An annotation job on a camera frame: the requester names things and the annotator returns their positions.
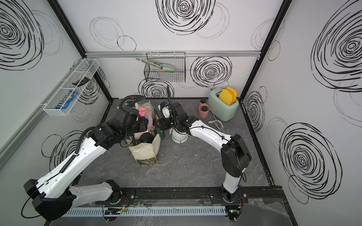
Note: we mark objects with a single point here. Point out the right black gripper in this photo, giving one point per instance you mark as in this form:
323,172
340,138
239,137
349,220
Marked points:
164,125

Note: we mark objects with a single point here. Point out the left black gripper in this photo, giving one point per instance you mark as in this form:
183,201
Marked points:
143,121

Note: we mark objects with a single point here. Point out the pink round alarm clock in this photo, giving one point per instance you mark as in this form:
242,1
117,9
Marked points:
147,115

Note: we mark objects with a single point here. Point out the white twin bell clock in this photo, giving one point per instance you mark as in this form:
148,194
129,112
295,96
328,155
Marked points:
177,136

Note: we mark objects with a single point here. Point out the small black twin bell clock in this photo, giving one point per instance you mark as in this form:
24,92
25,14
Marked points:
147,138

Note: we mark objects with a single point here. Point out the cream canvas tote bag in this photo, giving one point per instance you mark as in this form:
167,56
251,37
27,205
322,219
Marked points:
146,145

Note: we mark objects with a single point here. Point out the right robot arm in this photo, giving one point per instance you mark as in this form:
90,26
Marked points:
235,155

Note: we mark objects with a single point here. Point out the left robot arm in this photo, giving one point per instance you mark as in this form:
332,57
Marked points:
52,195

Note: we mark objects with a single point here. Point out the pink cup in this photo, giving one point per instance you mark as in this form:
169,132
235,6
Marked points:
202,114

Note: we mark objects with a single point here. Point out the green kitchen tongs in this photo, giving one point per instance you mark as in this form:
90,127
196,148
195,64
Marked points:
164,67

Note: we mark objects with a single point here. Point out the mint green toaster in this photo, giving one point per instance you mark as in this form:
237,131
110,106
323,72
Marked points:
223,111

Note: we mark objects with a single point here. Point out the yellow toast slice front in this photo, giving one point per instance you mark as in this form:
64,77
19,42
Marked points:
227,96

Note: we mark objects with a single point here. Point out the yellow toast slice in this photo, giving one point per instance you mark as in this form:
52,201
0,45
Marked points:
234,92
227,96

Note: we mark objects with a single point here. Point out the black remote control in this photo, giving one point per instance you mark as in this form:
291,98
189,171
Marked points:
81,82

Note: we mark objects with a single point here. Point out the blue candy packet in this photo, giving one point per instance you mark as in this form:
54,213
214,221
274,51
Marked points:
67,99

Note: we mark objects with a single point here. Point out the yellow toast slice back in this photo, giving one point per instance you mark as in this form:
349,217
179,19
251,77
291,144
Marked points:
234,92

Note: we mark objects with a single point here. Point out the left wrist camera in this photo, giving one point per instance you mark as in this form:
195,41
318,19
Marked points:
134,107

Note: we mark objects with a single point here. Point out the black wire basket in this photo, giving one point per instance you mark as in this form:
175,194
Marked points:
176,59

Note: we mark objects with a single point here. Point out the white wire wall shelf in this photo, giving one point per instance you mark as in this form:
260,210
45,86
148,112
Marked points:
82,68

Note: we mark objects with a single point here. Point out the white cable duct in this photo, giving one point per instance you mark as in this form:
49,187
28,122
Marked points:
146,211

